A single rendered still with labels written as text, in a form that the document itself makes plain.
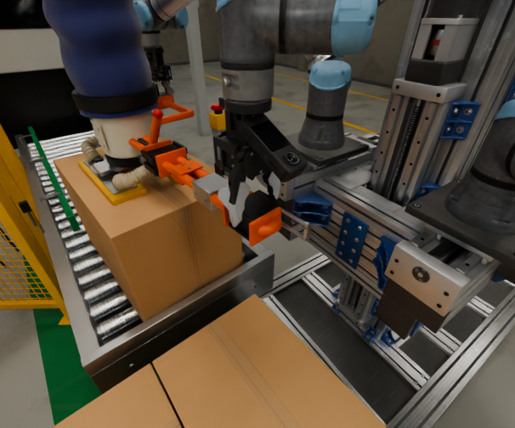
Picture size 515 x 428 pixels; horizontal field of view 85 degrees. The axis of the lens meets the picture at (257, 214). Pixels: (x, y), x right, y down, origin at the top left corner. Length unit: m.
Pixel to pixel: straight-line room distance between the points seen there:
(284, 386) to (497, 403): 1.13
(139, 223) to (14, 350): 1.34
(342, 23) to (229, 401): 0.85
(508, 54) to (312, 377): 0.90
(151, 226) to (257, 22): 0.56
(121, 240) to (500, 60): 0.95
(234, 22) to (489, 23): 0.61
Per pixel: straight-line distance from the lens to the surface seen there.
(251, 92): 0.41
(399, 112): 0.87
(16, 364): 1.93
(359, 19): 0.40
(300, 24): 0.40
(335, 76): 0.88
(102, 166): 1.02
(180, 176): 0.67
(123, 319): 1.11
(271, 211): 0.49
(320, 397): 0.92
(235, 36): 0.41
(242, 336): 0.98
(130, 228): 0.77
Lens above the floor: 1.39
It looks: 36 degrees down
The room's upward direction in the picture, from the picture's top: straight up
